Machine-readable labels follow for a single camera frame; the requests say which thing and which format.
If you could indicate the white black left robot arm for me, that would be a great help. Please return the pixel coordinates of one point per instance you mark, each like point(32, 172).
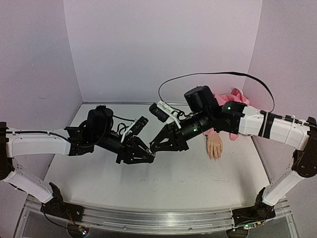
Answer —
point(68, 141)

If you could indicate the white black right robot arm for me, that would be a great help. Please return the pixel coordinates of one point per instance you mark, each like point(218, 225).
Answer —
point(239, 118)

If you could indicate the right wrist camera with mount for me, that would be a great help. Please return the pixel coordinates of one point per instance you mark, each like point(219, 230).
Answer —
point(164, 112)

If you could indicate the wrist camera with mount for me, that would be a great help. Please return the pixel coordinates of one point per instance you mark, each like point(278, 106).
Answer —
point(135, 128)
point(164, 112)

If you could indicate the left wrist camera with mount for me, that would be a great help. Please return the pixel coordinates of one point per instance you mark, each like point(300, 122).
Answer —
point(135, 128)

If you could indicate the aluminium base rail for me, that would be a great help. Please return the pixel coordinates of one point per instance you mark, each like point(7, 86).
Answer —
point(38, 221)

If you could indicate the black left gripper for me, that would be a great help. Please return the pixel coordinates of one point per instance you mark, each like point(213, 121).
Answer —
point(128, 149)

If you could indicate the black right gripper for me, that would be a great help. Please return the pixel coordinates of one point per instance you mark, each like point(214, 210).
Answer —
point(177, 135)

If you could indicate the pink zip hoodie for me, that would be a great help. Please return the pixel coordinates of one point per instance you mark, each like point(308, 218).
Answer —
point(235, 96)

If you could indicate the mannequin hand with long nails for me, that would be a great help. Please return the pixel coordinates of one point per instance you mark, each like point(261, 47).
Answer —
point(214, 146)

